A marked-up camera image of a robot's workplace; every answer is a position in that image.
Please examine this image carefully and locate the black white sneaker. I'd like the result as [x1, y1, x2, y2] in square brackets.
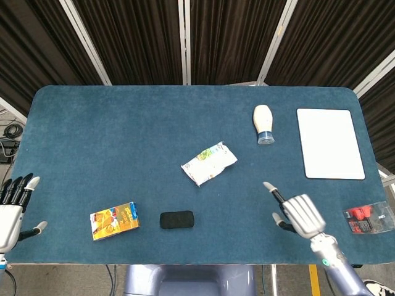
[361, 279, 395, 296]

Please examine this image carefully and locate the white green snack packet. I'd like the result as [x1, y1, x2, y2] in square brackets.
[180, 141, 239, 187]

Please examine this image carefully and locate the black cable bundle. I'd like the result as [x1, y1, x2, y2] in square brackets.
[2, 122, 24, 140]

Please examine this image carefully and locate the white rectangular board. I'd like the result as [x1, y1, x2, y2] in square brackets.
[296, 107, 367, 181]

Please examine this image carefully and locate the white squeeze bottle blue cap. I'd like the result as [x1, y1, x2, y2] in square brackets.
[252, 104, 276, 146]

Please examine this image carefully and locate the black rectangular sponge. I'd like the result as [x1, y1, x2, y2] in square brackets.
[159, 210, 196, 230]

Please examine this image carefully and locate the lavender robot torso base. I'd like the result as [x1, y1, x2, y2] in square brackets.
[122, 264, 257, 296]

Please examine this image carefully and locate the clear bag with red parts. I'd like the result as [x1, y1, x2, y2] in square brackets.
[342, 200, 395, 236]

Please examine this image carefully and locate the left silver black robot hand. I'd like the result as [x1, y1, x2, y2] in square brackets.
[0, 173, 48, 253]

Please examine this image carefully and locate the yellow orange carton box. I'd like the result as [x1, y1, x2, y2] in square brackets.
[89, 201, 141, 242]

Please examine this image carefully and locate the blue felt table mat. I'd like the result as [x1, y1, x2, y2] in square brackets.
[6, 84, 395, 266]

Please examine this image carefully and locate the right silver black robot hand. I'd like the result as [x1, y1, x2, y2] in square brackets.
[262, 181, 327, 241]

